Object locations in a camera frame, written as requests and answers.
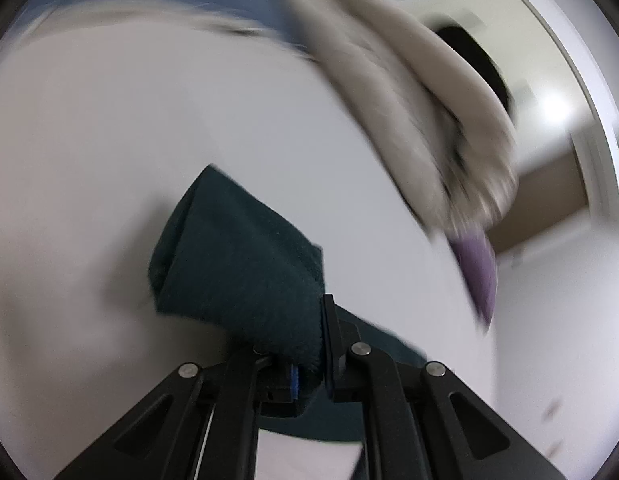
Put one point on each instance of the light grey bed sheet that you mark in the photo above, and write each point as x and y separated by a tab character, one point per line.
103	127

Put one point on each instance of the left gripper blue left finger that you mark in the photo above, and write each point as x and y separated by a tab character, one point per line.
294	382

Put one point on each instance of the purple cushion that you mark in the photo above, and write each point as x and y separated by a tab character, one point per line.
477	262

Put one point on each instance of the rolled beige duvet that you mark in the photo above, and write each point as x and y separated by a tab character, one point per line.
440	130

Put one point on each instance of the dark green knit sweater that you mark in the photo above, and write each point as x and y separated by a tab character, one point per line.
227	259

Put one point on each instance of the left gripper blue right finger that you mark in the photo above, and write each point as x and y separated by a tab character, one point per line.
339	361

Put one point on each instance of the black garment on duvet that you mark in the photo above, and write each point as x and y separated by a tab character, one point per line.
463	43

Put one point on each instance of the brown door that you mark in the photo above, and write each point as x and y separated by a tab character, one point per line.
546	196

